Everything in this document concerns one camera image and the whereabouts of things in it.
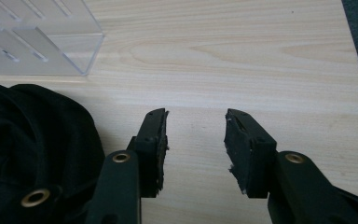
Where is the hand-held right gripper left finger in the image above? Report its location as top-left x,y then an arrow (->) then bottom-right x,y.
126,107 -> 170,199

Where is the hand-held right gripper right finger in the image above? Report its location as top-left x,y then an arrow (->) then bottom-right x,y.
224,108 -> 278,200

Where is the black cloth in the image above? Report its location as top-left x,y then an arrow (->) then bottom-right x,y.
0,83 -> 106,224

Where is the clear acrylic box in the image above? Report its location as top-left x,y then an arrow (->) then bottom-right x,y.
0,0 -> 105,77

